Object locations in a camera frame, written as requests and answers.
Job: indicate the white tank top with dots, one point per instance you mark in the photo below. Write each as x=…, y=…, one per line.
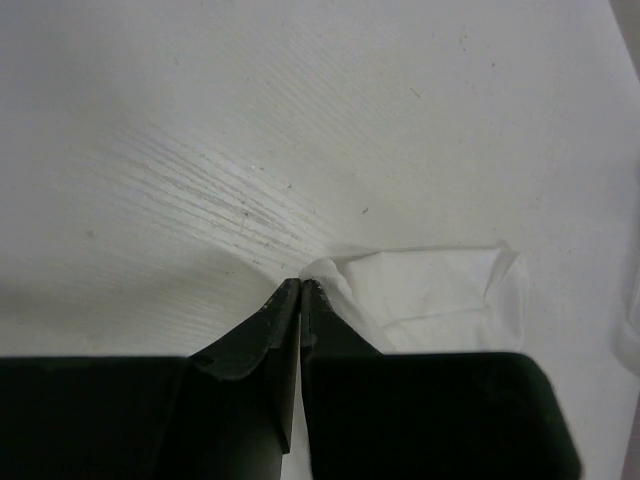
x=429, y=300

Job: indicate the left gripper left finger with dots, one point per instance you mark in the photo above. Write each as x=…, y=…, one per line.
x=265, y=344

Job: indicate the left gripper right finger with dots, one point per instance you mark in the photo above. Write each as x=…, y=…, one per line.
x=323, y=331

